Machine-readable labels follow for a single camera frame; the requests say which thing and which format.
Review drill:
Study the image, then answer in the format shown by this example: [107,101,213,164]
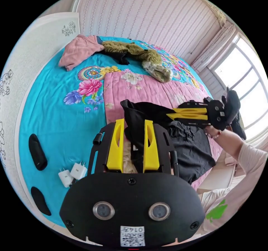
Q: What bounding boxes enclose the black oblong pouch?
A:
[30,186,52,216]
[28,133,48,171]

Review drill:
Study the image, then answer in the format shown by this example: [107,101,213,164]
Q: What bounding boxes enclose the window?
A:
[207,32,268,143]

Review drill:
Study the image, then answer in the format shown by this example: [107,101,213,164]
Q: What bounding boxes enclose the light curtain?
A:
[190,22,240,74]

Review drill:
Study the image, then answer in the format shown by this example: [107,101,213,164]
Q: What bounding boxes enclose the pile of clothes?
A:
[58,34,174,83]

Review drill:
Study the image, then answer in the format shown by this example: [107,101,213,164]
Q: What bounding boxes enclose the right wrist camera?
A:
[222,87,241,126]

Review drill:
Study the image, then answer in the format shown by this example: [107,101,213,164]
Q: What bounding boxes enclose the person's right hand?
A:
[205,125,222,140]

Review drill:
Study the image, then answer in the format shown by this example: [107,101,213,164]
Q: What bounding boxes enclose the black short sleeve shirt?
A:
[120,99,216,185]

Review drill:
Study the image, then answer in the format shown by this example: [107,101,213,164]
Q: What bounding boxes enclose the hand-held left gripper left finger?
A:
[106,118,125,173]

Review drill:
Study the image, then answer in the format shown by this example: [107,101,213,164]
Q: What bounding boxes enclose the bed with flowered sheet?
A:
[18,36,224,228]

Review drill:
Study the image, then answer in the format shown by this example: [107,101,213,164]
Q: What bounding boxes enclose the person's body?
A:
[197,148,268,236]

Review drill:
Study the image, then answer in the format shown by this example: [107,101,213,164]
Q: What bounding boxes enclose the white headboard with flower drawing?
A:
[0,12,80,214]

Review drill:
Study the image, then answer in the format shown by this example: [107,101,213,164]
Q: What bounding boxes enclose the white charger plug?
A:
[58,168,74,188]
[70,160,88,180]

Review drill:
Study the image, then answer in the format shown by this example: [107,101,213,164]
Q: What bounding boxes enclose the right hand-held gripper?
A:
[166,98,229,131]

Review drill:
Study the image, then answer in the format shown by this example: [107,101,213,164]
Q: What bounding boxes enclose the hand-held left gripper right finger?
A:
[143,120,161,173]

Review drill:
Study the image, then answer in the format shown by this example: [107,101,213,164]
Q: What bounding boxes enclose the person's right forearm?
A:
[217,128,259,169]

